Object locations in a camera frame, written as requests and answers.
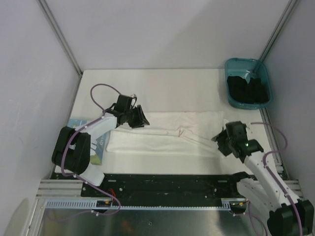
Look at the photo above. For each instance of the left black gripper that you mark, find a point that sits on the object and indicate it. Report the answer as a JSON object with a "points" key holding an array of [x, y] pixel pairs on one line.
{"points": [[141, 121]]}

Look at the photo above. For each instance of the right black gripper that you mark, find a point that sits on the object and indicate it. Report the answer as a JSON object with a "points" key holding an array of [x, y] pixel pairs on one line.
{"points": [[220, 137]]}

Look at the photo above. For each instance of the white t shirt flower print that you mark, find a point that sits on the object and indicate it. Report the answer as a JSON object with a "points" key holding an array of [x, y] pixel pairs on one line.
{"points": [[170, 134]]}

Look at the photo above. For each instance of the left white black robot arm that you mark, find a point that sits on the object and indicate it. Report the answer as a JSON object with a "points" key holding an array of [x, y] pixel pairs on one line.
{"points": [[72, 150]]}

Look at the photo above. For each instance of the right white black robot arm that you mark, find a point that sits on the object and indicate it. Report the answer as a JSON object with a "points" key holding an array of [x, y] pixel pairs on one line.
{"points": [[287, 214]]}

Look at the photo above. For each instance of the folded blue printed t shirt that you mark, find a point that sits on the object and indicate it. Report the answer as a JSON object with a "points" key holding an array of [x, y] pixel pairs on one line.
{"points": [[98, 146]]}

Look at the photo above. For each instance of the black t shirt in bin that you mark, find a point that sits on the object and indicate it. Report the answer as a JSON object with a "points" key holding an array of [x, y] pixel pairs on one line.
{"points": [[252, 92]]}

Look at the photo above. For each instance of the teal plastic bin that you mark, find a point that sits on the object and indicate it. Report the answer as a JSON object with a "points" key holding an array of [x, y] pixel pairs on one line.
{"points": [[248, 68]]}

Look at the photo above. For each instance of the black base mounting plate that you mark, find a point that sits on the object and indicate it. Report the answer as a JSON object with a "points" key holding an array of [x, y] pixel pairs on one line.
{"points": [[218, 186]]}

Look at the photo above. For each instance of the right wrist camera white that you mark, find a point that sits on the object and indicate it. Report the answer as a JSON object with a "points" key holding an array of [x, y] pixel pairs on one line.
{"points": [[248, 126]]}

